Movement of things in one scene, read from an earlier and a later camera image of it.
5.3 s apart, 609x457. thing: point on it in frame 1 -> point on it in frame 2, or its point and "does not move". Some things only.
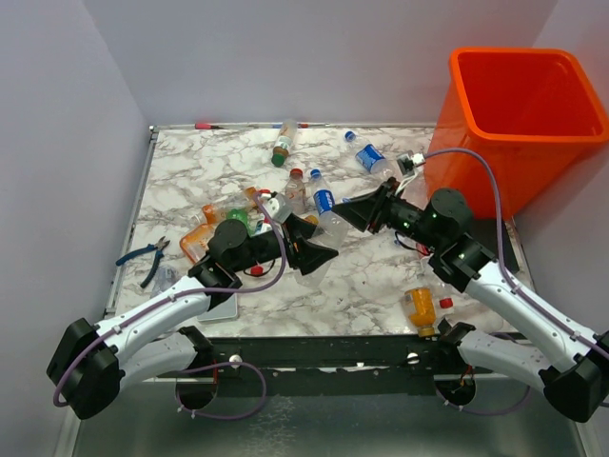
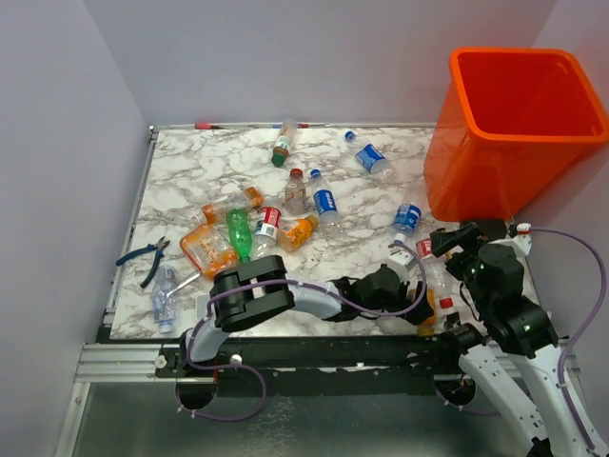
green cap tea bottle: [281, 149] does not move
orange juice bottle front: [421, 307] does not move
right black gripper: [370, 208] -> [470, 237]
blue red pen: [303, 126] does not move
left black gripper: [296, 230] -> [422, 310]
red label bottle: [435, 285] does not move
